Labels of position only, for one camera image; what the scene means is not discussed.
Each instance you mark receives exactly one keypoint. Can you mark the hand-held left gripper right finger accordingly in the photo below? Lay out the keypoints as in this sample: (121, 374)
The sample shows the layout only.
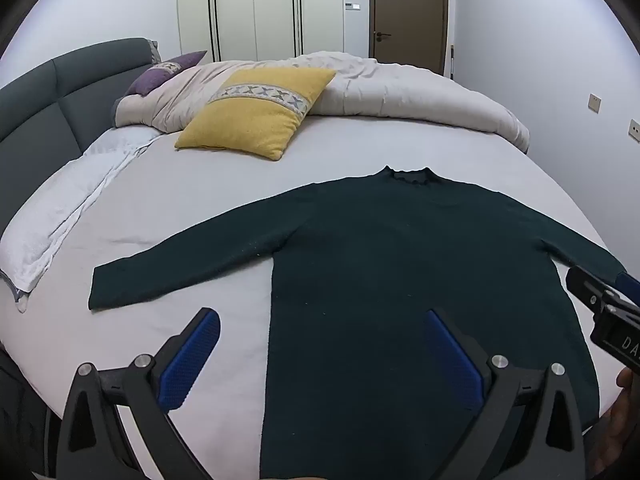
(452, 355)

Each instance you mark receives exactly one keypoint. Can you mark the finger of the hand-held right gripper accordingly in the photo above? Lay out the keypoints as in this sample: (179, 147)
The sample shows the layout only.
(592, 290)
(631, 287)

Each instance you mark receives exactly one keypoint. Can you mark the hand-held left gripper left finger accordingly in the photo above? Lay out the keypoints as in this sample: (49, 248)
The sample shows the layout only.
(192, 355)

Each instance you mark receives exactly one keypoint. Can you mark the dark green sweater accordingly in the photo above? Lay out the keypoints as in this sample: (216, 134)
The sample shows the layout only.
(375, 260)

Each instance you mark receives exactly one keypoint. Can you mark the person's right hand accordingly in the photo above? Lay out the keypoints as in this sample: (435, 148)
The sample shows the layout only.
(629, 379)

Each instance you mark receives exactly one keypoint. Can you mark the bed with white sheet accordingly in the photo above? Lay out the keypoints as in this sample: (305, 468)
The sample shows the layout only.
(200, 200)

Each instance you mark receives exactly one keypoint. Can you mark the flat white pillow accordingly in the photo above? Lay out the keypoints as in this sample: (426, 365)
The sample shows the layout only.
(55, 210)

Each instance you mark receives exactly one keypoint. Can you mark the yellow patterned pillow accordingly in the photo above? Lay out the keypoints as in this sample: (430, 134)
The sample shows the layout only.
(250, 125)

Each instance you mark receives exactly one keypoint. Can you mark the beige duvet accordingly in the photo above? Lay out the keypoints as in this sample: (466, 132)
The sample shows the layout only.
(400, 90)

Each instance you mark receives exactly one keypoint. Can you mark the purple patterned pillow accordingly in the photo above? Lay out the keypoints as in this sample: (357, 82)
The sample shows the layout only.
(150, 80)

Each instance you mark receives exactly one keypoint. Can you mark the grey upholstered headboard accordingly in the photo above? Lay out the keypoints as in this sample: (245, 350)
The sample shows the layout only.
(50, 105)

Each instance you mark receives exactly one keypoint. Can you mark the brown wooden door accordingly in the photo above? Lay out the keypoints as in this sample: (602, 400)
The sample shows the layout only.
(410, 10)

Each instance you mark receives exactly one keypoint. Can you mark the cream wardrobe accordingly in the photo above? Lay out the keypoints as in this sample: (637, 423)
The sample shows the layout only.
(240, 10)

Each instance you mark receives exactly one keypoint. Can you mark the beige wall socket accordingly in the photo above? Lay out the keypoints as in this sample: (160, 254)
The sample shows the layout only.
(595, 102)
(634, 131)

